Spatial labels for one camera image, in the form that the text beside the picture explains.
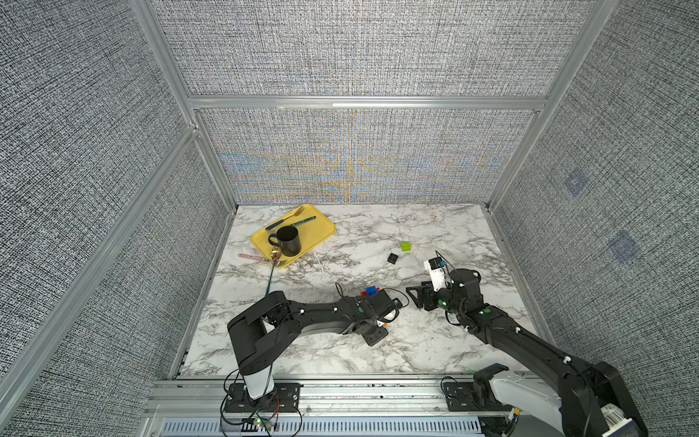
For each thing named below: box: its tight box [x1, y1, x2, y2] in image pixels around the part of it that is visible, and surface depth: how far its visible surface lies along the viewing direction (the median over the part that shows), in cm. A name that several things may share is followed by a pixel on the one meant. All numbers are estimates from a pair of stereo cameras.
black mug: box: [267, 224, 302, 258], surface depth 103 cm
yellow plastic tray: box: [251, 203, 337, 268], surface depth 110 cm
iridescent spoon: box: [265, 245, 282, 296], surface depth 102 cm
